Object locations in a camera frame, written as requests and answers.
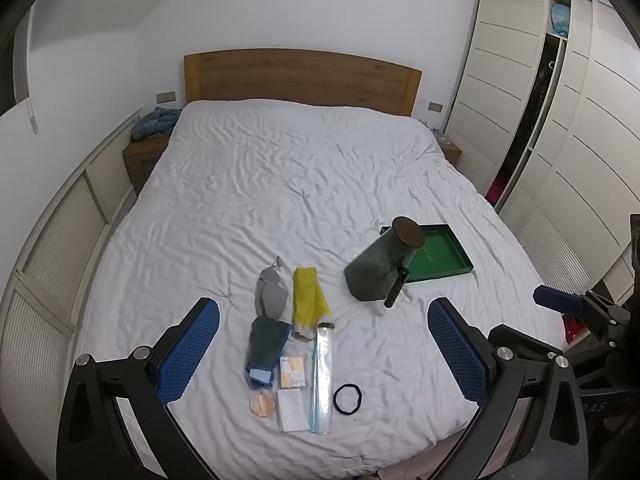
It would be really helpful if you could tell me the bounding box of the bed with white sheet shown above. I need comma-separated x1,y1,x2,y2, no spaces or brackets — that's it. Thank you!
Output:
75,99,566,461

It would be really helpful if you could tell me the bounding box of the yellow towel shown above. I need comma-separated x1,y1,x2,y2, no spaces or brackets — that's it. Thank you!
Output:
291,266,333,328

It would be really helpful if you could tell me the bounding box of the clear plastic roll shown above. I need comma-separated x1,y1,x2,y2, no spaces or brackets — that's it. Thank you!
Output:
308,325,336,435

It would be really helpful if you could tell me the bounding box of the white wardrobe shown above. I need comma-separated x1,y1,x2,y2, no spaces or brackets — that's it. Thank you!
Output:
444,0,640,311

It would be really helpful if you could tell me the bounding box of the light blue bedding bundle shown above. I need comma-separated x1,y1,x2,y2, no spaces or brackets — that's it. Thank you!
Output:
549,2,571,38

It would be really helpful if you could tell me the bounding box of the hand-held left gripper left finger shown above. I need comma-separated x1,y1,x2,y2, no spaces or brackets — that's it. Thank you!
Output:
56,297,221,480

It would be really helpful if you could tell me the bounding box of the wooden nightstand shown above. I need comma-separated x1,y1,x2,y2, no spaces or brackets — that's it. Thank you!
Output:
437,137,463,166
124,137,171,196

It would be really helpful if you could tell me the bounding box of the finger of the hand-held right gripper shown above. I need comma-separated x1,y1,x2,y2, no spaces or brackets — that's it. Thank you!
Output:
487,325,560,358
533,284,632,348

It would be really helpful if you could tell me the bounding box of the green tray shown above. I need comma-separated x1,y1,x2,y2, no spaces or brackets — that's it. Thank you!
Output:
380,223,475,285

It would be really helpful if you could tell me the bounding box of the blue knitted cloth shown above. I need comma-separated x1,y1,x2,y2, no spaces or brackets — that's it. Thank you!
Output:
131,106,183,142

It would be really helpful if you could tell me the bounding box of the black cylinder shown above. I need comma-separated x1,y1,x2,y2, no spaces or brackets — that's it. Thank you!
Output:
383,267,411,309

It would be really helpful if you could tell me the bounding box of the round beige powder puff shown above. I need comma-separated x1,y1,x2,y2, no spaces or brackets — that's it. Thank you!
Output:
249,394,277,418

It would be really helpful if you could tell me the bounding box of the wooden headboard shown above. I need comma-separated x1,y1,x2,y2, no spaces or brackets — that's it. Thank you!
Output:
183,49,422,118

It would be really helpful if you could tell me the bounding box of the orange and white tissue packet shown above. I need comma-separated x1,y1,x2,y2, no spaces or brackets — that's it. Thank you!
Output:
277,355,307,391

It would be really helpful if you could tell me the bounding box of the white louvered cabinet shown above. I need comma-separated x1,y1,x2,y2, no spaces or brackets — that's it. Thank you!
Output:
0,107,143,441

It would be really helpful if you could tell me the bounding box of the dark glass jar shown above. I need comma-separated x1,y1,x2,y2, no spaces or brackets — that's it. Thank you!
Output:
344,216,426,303

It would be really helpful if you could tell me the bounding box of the black hair tie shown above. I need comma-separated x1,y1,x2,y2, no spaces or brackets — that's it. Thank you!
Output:
333,383,364,416

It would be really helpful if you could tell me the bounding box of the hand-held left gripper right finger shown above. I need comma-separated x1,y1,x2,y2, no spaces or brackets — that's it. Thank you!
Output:
426,296,590,480

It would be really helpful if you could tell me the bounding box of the dark grey towel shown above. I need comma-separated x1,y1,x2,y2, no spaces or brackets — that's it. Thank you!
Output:
245,316,292,388

